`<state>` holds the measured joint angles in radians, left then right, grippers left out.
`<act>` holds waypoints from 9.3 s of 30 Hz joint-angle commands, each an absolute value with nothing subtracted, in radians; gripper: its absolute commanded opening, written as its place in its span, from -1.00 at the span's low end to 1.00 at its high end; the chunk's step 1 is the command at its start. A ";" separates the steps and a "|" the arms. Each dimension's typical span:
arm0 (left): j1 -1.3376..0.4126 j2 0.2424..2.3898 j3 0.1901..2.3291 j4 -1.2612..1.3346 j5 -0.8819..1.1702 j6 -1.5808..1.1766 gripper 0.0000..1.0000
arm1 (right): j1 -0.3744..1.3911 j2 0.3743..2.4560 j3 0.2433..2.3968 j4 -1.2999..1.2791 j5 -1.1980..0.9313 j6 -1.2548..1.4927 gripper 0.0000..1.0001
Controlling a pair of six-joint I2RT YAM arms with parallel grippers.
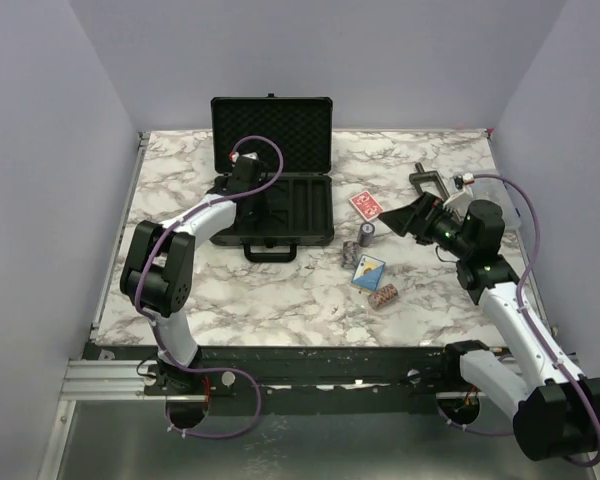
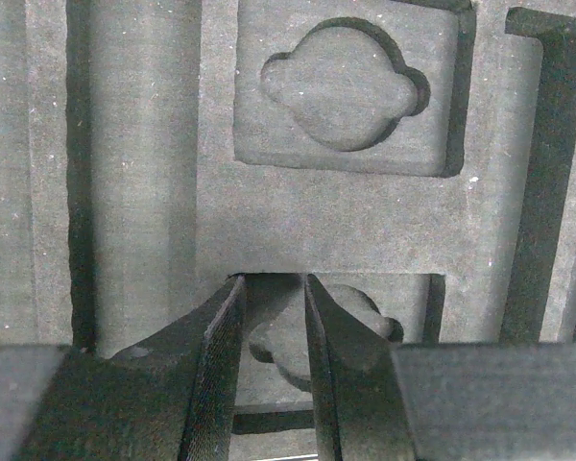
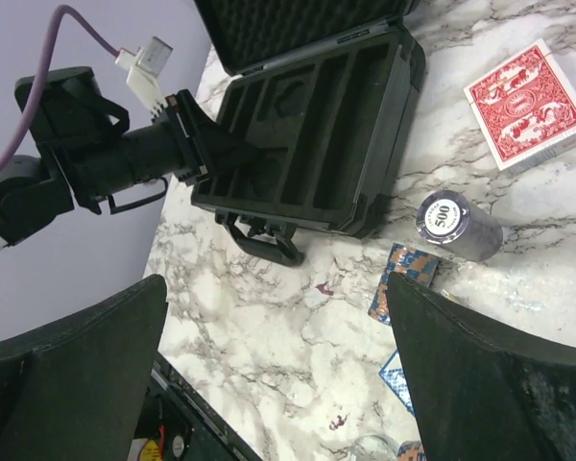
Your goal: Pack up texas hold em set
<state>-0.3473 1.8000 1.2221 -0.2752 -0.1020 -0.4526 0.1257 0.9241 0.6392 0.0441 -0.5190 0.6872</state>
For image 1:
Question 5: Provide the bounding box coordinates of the purple poker chip stack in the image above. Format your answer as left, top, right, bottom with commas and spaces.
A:
357, 222, 375, 247

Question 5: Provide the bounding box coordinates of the purple cable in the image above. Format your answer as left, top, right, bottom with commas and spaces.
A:
132, 135, 286, 442
437, 173, 600, 459

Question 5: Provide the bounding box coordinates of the aluminium extrusion rail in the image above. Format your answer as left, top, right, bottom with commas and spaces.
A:
60, 360, 145, 401

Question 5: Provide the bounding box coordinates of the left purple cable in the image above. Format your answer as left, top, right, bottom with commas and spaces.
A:
132, 135, 286, 442

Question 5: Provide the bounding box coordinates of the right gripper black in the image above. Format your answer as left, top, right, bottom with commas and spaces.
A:
379, 191, 474, 260

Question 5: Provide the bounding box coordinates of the black metal clamp tool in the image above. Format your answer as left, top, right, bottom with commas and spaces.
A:
408, 161, 456, 206

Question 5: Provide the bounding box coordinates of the blue playing card deck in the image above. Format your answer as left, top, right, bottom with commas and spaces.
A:
351, 254, 386, 292

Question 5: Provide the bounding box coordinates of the red playing card deck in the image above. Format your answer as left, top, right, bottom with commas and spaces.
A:
349, 190, 384, 221

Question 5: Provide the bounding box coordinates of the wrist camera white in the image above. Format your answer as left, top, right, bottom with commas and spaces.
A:
445, 173, 475, 208
229, 151, 259, 164

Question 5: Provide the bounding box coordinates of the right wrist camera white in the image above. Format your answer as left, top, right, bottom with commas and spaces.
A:
445, 173, 475, 208

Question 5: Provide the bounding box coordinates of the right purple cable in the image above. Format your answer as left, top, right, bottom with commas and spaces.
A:
437, 173, 600, 459

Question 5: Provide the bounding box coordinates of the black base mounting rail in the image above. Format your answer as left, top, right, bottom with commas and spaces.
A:
82, 342, 511, 419

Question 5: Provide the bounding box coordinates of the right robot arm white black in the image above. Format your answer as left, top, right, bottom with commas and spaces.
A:
379, 192, 600, 465

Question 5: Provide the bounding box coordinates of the red tan poker chip stack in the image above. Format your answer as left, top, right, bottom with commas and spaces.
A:
368, 284, 399, 310

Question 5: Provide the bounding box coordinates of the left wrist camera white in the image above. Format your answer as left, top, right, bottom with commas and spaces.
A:
229, 151, 259, 164

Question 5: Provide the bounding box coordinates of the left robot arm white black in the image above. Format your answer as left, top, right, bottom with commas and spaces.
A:
120, 153, 266, 395

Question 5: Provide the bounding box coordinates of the black poker carrying case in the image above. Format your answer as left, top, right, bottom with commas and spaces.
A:
211, 94, 334, 263

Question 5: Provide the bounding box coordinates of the blue tan poker chip stack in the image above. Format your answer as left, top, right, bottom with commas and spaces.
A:
341, 241, 359, 268

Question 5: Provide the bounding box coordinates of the clear plastic parts box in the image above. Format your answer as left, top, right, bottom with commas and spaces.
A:
469, 178, 521, 231

